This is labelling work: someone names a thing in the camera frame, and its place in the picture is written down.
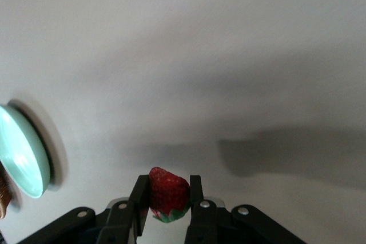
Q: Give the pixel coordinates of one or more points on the red strawberry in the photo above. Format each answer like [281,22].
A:
[167,189]

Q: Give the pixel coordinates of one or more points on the brown wicker basket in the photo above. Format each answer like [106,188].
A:
[3,198]

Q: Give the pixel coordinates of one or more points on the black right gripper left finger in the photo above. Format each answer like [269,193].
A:
[120,221]

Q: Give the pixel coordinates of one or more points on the mint green round plate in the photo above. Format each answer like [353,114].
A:
[20,155]

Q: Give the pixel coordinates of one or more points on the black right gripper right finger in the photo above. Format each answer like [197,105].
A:
[206,224]

